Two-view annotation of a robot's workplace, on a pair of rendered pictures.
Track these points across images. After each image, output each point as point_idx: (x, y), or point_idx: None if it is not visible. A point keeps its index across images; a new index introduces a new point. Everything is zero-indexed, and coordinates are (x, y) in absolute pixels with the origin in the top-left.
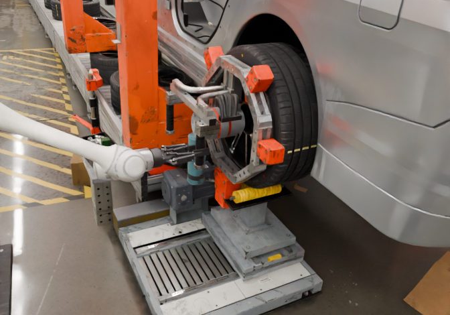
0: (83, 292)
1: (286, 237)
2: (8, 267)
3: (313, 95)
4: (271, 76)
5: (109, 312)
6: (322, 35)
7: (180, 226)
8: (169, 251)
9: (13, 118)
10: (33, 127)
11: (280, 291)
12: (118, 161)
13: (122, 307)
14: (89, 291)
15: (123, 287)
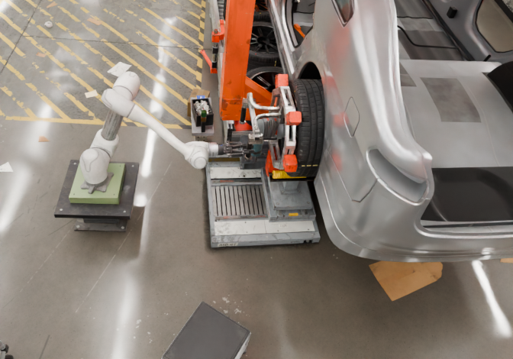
0: (175, 198)
1: (305, 204)
2: (134, 178)
3: None
4: (299, 120)
5: (186, 215)
6: (331, 110)
7: (245, 172)
8: (233, 186)
9: (143, 118)
10: (153, 124)
11: (289, 235)
12: (192, 157)
13: (195, 215)
14: (179, 198)
15: (198, 202)
